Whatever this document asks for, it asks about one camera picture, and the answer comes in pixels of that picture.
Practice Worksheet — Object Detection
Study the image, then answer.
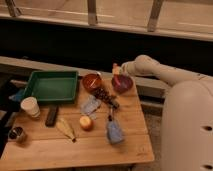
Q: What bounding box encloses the red chili pepper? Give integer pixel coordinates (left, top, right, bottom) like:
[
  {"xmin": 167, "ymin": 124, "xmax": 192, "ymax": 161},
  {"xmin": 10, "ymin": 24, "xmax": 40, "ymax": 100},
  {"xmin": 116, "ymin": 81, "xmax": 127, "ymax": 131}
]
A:
[{"xmin": 113, "ymin": 75, "xmax": 121, "ymax": 82}]

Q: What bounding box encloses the green plastic tray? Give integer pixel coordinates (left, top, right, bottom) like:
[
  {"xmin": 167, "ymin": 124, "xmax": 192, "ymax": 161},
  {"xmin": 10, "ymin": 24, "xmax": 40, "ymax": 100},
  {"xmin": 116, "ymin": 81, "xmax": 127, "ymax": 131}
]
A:
[{"xmin": 23, "ymin": 71, "xmax": 78, "ymax": 104}]

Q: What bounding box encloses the blue cloth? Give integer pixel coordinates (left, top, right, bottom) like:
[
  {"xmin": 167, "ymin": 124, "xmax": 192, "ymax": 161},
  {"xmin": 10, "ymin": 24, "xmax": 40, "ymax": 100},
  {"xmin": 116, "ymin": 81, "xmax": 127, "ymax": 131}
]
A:
[{"xmin": 9, "ymin": 89, "xmax": 24, "ymax": 102}]

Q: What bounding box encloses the brown grape bunch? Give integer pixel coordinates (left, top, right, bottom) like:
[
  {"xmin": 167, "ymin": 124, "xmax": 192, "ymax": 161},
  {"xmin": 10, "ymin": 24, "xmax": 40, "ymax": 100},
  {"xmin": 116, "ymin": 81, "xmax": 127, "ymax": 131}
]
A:
[{"xmin": 94, "ymin": 88, "xmax": 119, "ymax": 109}]

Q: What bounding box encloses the yellow apple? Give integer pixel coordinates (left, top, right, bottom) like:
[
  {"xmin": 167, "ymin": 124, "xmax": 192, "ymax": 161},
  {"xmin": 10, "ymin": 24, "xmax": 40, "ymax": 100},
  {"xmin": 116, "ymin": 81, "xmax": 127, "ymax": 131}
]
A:
[{"xmin": 79, "ymin": 116, "xmax": 93, "ymax": 131}]

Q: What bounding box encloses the white paper cup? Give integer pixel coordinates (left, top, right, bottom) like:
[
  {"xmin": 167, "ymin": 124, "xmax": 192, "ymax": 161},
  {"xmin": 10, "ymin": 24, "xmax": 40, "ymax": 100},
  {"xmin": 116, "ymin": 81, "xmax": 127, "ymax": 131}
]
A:
[{"xmin": 21, "ymin": 97, "xmax": 40, "ymax": 118}]

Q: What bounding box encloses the orange bowl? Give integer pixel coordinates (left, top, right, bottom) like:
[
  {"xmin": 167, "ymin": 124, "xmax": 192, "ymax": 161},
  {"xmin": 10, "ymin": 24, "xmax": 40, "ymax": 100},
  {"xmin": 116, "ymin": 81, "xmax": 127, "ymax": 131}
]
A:
[{"xmin": 82, "ymin": 73, "xmax": 102, "ymax": 92}]

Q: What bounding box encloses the purple bowl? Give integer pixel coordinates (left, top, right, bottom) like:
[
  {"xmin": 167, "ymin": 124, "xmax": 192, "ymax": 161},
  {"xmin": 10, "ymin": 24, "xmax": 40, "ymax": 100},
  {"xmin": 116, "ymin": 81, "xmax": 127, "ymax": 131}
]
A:
[{"xmin": 111, "ymin": 75, "xmax": 133, "ymax": 94}]

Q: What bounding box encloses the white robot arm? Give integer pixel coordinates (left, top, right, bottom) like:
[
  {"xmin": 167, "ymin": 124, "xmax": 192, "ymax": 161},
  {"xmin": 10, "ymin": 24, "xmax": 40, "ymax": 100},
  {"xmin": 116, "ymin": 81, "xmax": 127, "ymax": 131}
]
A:
[{"xmin": 112, "ymin": 55, "xmax": 213, "ymax": 171}]

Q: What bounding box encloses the clear plastic bag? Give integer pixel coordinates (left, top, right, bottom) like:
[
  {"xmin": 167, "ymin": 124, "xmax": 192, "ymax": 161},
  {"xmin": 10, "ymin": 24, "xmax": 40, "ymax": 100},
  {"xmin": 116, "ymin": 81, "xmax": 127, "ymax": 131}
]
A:
[{"xmin": 80, "ymin": 95, "xmax": 101, "ymax": 120}]

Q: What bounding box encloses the yellow corn cob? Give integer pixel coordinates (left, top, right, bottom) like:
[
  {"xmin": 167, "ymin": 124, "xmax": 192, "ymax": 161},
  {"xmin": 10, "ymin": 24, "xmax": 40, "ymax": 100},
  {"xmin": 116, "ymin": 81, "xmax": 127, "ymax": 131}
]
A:
[{"xmin": 56, "ymin": 118, "xmax": 76, "ymax": 142}]

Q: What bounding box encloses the black rectangular block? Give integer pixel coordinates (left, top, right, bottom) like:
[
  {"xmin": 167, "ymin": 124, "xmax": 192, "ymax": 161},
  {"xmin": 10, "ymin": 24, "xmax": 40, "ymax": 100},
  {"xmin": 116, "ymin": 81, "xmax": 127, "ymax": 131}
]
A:
[{"xmin": 45, "ymin": 106, "xmax": 58, "ymax": 127}]

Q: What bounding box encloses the small metal can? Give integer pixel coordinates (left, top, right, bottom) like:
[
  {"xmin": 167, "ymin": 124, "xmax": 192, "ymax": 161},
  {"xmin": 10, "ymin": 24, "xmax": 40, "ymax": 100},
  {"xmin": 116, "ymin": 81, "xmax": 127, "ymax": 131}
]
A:
[{"xmin": 8, "ymin": 127, "xmax": 27, "ymax": 143}]

